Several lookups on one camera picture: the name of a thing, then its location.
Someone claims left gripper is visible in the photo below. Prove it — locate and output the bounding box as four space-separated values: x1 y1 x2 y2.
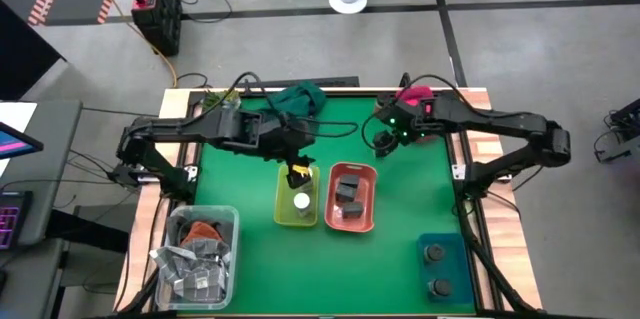
261 117 317 191

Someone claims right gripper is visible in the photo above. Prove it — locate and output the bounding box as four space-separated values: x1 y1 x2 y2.
373 100 442 159

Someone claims dark round weight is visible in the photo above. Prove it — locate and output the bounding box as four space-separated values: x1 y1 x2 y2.
429 277 454 299
423 242 447 264

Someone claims yellow plastic bin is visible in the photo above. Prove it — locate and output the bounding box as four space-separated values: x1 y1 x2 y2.
273 162 321 228

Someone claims orange plastic bin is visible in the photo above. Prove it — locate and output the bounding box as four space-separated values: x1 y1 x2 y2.
323 161 379 234

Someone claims dark green cloth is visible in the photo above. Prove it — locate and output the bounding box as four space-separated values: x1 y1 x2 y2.
264 81 328 120

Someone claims orange cloth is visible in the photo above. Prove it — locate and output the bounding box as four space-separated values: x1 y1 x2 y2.
185 221 224 246

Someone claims small succulent plant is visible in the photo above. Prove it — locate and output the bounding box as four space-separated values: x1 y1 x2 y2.
202 89 241 110

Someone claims clear plastic storage bin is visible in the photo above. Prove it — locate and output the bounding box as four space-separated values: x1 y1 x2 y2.
154 203 240 312

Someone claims blue plastic bin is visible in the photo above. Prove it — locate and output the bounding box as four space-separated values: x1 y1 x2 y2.
416 231 475 305

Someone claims black and red battery box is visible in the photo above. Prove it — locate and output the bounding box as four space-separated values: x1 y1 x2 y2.
130 0 182 58

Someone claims grey desk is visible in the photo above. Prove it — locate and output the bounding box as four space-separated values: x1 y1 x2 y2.
0 100 84 319

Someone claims computer monitor with pink screen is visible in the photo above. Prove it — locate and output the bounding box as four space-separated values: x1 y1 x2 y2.
0 121 45 161

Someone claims white paper sheet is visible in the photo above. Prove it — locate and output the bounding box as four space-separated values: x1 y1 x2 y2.
0 101 39 135

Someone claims backlit keyboard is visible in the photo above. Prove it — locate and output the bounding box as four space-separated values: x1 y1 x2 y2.
0 189 34 251

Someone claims black panel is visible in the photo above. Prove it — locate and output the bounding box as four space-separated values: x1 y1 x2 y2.
0 0 67 101

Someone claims wrist camera with yellow tag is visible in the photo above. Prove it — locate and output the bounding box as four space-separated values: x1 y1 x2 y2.
290 162 315 181

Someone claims yellow floor cable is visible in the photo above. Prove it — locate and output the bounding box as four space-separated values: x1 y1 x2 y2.
79 0 179 89

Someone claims black floor cable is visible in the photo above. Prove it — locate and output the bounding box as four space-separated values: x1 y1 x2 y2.
177 0 234 24

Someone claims black device with cables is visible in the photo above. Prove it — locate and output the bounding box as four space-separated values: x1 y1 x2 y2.
593 97 640 164

